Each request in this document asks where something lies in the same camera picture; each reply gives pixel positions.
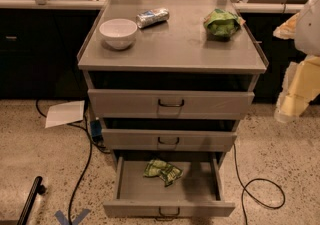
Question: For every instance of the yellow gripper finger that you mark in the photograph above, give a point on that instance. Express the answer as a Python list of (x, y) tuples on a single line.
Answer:
[(287, 29), (304, 88)]

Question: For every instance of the green jalapeno chip bag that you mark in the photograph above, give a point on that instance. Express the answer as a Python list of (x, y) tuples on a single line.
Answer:
[(164, 170)]

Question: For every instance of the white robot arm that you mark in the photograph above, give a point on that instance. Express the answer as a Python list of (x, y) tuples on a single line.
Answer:
[(307, 36)]

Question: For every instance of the crumpled green chip bag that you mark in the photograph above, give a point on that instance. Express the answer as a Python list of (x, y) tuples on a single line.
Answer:
[(222, 23)]

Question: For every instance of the grey bottom drawer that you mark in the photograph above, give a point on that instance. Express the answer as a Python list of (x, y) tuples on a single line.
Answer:
[(198, 193)]

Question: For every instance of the grey drawer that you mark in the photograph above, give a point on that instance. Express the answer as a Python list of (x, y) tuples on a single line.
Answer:
[(158, 104), (168, 140), (198, 193)]

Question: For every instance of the grey drawer cabinet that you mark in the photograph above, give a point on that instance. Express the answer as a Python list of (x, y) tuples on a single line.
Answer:
[(176, 55)]

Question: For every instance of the grey middle drawer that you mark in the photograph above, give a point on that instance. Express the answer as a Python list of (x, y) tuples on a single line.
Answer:
[(168, 140)]

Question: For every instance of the grey top drawer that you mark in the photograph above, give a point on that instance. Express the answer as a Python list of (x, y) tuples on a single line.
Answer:
[(158, 104)]

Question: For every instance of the dark counter cabinets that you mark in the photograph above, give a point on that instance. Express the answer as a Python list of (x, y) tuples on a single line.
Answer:
[(38, 49)]

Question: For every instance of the crushed silver blue can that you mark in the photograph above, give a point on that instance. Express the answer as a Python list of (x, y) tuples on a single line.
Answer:
[(152, 17)]

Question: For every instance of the white ceramic bowl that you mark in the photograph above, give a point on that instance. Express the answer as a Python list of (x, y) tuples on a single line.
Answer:
[(118, 33)]

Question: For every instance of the blue power box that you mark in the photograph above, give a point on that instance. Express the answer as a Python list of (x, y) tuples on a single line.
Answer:
[(96, 129)]

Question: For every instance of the white paper sheet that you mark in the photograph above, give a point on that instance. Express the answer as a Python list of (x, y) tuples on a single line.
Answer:
[(65, 113)]

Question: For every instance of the black bar handle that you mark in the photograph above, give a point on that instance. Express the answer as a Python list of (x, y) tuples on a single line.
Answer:
[(37, 189)]

